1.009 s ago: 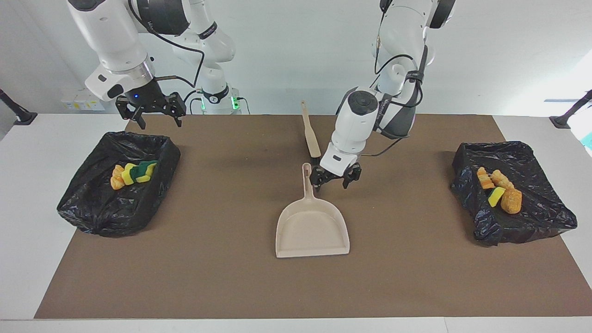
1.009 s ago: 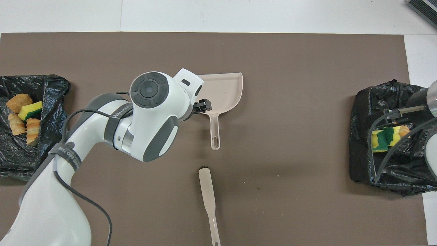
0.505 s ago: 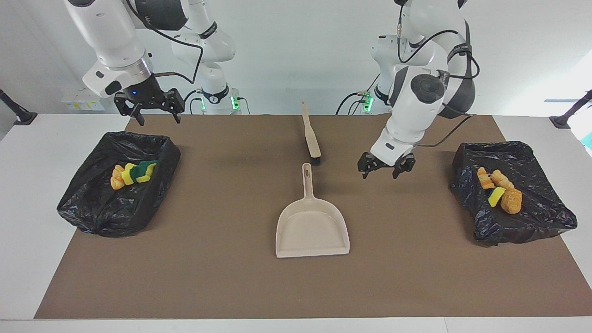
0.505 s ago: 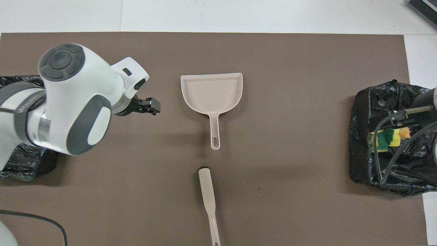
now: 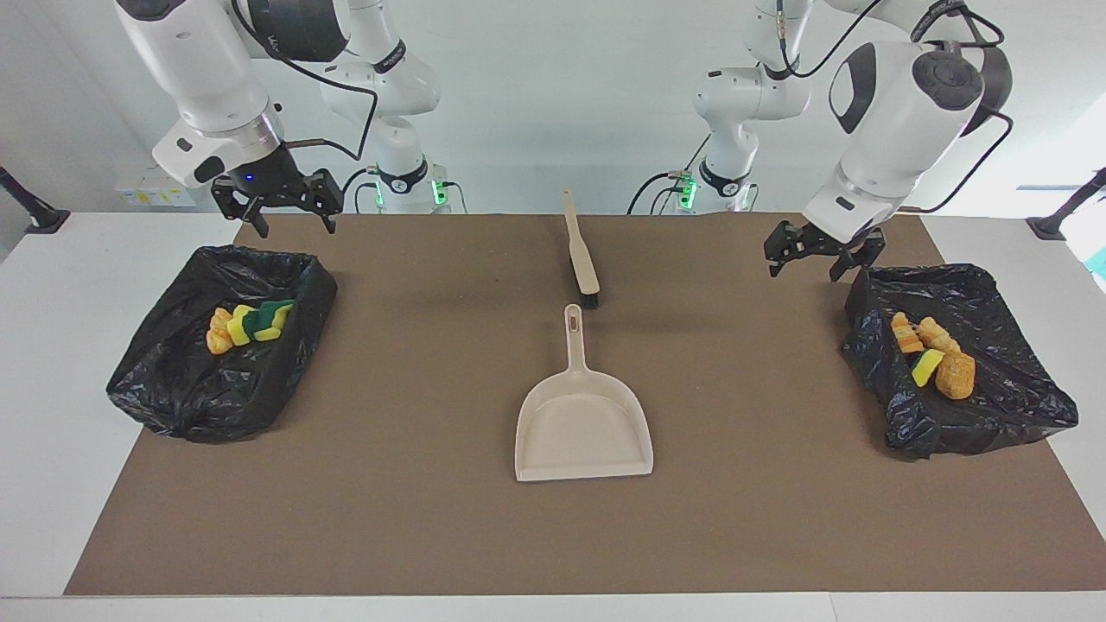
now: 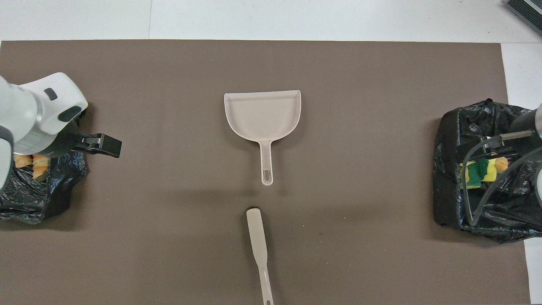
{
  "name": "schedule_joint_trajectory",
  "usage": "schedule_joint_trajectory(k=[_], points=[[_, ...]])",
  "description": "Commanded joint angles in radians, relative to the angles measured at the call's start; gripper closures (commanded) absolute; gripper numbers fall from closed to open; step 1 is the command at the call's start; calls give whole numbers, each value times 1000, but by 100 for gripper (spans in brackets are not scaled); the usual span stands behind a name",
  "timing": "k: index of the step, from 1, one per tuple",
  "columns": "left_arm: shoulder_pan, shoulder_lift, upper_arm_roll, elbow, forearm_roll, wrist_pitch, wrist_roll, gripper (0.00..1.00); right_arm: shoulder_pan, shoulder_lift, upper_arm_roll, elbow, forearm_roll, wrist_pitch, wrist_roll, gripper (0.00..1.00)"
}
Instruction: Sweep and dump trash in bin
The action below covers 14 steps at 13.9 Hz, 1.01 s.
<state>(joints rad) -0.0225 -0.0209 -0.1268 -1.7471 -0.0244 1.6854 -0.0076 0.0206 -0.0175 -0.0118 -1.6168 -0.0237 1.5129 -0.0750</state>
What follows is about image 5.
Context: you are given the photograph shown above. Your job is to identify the black right arm base cable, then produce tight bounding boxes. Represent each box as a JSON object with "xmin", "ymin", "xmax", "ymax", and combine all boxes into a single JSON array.
[{"xmin": 339, "ymin": 168, "xmax": 381, "ymax": 214}]

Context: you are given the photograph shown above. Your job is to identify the black bag lined bin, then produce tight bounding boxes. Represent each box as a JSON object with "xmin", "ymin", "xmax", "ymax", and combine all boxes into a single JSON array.
[
  {"xmin": 842, "ymin": 263, "xmax": 1081, "ymax": 460},
  {"xmin": 105, "ymin": 245, "xmax": 339, "ymax": 445}
]

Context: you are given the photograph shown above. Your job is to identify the striped orange croissant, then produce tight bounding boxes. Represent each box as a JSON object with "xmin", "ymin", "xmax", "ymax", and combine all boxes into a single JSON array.
[{"xmin": 891, "ymin": 312, "xmax": 925, "ymax": 356}]

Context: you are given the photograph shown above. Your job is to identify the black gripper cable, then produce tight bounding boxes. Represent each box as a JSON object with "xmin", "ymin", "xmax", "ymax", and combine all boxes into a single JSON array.
[
  {"xmin": 775, "ymin": 0, "xmax": 1014, "ymax": 215},
  {"xmin": 228, "ymin": 0, "xmax": 379, "ymax": 162}
]

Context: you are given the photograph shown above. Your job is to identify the brown table mat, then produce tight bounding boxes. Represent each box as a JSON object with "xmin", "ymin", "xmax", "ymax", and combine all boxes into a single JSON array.
[{"xmin": 63, "ymin": 213, "xmax": 1106, "ymax": 597}]

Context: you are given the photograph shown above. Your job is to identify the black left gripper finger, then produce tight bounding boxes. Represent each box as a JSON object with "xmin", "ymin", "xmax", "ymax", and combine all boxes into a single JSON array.
[
  {"xmin": 829, "ymin": 231, "xmax": 887, "ymax": 283},
  {"xmin": 763, "ymin": 220, "xmax": 810, "ymax": 280}
]

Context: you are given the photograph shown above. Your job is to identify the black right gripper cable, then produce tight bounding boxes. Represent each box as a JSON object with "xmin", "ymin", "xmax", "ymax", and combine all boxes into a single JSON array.
[{"xmin": 228, "ymin": 0, "xmax": 379, "ymax": 162}]

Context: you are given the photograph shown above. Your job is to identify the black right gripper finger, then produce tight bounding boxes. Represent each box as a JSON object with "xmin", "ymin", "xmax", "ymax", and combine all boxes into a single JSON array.
[
  {"xmin": 302, "ymin": 168, "xmax": 346, "ymax": 235},
  {"xmin": 211, "ymin": 177, "xmax": 270, "ymax": 239}
]

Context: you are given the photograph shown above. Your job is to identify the black left arm base cable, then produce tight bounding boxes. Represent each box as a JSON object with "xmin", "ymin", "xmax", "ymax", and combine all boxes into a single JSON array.
[{"xmin": 626, "ymin": 134, "xmax": 714, "ymax": 214}]

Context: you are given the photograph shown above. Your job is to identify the pale toast bread piece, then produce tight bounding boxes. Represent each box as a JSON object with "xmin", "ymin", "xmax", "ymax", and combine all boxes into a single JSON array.
[{"xmin": 918, "ymin": 316, "xmax": 962, "ymax": 356}]

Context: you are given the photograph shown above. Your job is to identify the black arm base cable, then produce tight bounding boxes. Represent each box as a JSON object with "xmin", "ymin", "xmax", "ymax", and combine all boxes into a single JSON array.
[
  {"xmin": 626, "ymin": 134, "xmax": 714, "ymax": 214},
  {"xmin": 339, "ymin": 168, "xmax": 381, "ymax": 214}
]

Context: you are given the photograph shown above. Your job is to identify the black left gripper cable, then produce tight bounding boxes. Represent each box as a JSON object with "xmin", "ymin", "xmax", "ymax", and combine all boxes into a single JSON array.
[{"xmin": 775, "ymin": 0, "xmax": 1014, "ymax": 215}]

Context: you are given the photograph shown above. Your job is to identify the black camera stand clamp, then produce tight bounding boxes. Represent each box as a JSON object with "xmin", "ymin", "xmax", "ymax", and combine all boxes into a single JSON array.
[
  {"xmin": 0, "ymin": 166, "xmax": 70, "ymax": 235},
  {"xmin": 1027, "ymin": 168, "xmax": 1106, "ymax": 241}
]

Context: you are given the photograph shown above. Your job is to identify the beige hand brush black bristles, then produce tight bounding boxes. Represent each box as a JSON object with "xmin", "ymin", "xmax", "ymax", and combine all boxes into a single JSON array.
[{"xmin": 562, "ymin": 190, "xmax": 601, "ymax": 310}]

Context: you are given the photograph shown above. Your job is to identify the beige plastic dustpan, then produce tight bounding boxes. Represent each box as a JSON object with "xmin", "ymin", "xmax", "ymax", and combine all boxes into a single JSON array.
[{"xmin": 515, "ymin": 303, "xmax": 655, "ymax": 482}]

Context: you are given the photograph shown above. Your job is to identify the white wall box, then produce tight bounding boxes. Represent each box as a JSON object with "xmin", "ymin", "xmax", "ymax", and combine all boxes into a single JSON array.
[{"xmin": 115, "ymin": 168, "xmax": 196, "ymax": 207}]

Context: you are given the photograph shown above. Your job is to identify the small yellow sponge piece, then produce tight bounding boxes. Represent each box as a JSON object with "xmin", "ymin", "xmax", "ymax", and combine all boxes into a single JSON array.
[{"xmin": 911, "ymin": 348, "xmax": 945, "ymax": 389}]

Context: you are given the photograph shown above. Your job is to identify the brown bread roll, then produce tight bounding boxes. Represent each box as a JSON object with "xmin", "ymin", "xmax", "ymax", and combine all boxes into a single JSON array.
[{"xmin": 935, "ymin": 352, "xmax": 976, "ymax": 401}]

